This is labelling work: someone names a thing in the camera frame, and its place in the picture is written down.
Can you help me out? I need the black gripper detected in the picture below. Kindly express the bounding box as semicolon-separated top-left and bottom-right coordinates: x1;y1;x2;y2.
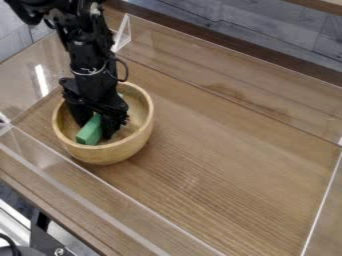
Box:
58;58;128;140

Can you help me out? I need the green stick block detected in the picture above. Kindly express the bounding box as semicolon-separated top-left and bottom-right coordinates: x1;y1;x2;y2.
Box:
75;114;101;146

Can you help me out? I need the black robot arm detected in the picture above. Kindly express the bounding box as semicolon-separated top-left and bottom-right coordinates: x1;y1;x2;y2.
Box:
3;0;128;140

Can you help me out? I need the wooden bowl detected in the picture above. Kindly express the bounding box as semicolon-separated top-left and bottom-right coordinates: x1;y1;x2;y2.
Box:
51;82;154;165

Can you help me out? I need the clear acrylic corner bracket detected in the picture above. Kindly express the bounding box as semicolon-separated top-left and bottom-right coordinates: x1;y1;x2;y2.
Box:
110;14;130;53

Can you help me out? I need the clear acrylic enclosure wall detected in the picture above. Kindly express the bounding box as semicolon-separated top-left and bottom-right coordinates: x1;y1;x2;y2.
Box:
0;11;342;256

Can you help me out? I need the black table leg bracket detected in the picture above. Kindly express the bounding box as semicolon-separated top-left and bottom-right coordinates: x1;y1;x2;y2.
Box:
29;209;75;256

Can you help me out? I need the black cable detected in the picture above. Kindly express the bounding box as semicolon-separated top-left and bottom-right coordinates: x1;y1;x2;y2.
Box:
0;232;21;256

